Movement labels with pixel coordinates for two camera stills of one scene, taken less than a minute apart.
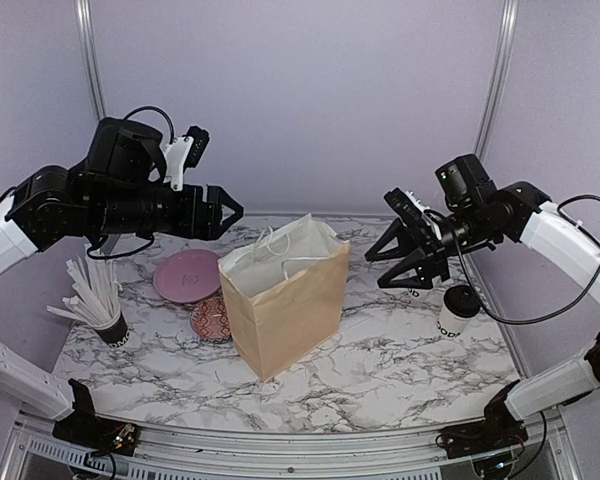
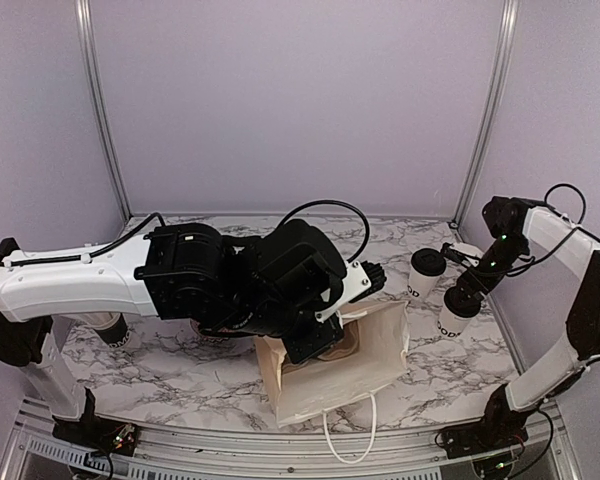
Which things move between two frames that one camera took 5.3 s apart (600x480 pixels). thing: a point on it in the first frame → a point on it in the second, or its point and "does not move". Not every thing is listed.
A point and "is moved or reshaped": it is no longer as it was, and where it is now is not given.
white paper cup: (450, 324) does not move
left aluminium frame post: (83, 9) does not move
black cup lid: (462, 301) does not move
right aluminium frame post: (500, 76) does not move
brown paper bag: (285, 288) is moved or reshaped
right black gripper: (428, 254) → (467, 280)
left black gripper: (210, 227) → (302, 349)
